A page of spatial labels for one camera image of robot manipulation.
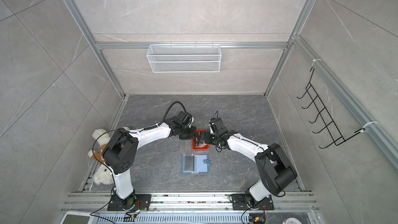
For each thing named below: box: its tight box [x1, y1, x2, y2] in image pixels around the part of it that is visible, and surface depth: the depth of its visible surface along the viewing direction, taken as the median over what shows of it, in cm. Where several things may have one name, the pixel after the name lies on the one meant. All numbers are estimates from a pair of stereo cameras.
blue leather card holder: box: [180, 154, 211, 175], surface depth 87 cm
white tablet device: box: [59, 211, 99, 224], surface depth 67 cm
